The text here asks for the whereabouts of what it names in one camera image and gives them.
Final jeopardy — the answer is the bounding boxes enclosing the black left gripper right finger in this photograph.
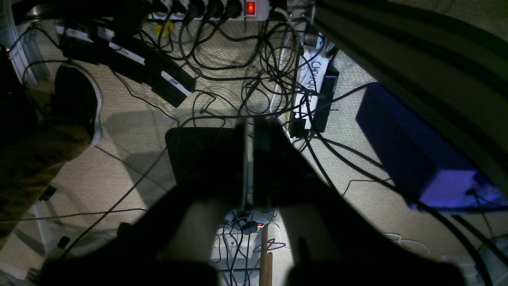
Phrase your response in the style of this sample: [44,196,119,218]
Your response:
[252,119,465,286]

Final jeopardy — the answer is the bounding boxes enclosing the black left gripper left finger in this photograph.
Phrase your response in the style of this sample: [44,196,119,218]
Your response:
[40,123,248,286]

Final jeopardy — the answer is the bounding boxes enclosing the black flat tablet device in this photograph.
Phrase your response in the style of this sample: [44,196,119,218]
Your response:
[165,124,246,189]

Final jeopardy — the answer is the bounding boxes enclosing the blue plastic box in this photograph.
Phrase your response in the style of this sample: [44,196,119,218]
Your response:
[356,83,507,213]

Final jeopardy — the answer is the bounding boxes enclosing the black adapter handwritten white label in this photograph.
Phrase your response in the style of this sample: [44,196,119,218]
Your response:
[289,45,339,138]

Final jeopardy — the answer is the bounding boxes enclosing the black power brick white label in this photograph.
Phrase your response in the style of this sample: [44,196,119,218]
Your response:
[55,20,196,107]

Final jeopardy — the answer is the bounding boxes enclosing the tangled black cables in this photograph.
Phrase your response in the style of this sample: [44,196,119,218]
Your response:
[137,12,342,120]

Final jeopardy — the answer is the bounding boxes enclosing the white power strip red switch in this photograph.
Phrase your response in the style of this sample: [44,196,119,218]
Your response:
[148,0,273,22]

